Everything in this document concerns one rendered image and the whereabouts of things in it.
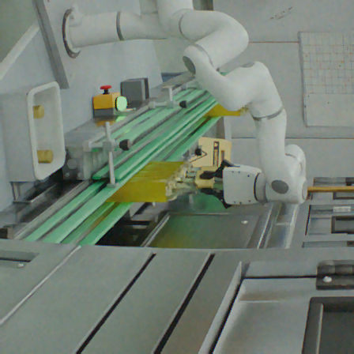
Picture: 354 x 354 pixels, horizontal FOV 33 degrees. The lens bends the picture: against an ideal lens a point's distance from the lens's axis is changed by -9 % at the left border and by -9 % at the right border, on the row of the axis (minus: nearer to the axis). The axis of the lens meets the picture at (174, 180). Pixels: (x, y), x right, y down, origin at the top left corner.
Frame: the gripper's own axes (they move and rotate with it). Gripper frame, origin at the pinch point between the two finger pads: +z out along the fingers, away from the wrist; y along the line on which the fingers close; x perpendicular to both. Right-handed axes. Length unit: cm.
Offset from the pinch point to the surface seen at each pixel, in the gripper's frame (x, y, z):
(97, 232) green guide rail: 35.1, -3.2, 12.2
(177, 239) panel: 11.1, -12.8, 4.5
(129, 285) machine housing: 103, 23, -45
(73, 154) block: 25.3, 13.1, 24.9
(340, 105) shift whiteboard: -570, -76, 108
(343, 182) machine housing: -66, -17, -23
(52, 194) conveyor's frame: 37.4, 6.0, 23.6
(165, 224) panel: 1.2, -12.8, 13.9
